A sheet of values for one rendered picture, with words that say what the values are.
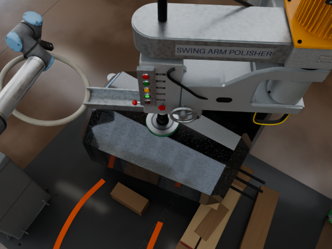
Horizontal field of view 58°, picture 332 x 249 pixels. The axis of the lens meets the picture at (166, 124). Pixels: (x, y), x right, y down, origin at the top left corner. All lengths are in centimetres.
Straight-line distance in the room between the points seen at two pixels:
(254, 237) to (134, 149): 117
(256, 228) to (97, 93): 161
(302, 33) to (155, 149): 115
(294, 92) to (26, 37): 134
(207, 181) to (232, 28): 102
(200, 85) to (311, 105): 207
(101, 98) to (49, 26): 232
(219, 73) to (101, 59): 217
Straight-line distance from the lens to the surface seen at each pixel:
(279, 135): 308
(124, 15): 399
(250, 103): 164
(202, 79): 150
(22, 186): 238
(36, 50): 166
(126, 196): 251
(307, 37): 134
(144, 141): 202
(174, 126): 192
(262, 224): 261
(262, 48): 131
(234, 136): 201
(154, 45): 127
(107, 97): 183
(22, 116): 172
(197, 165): 194
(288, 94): 162
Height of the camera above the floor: 253
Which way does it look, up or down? 60 degrees down
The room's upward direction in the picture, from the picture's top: 1 degrees clockwise
